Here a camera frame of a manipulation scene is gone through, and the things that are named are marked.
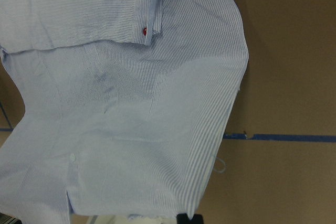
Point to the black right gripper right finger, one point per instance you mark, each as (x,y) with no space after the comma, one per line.
(197,219)

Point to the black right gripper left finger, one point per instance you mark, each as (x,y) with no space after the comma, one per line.
(182,219)

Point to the light blue striped shirt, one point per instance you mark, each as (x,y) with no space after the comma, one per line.
(126,104)

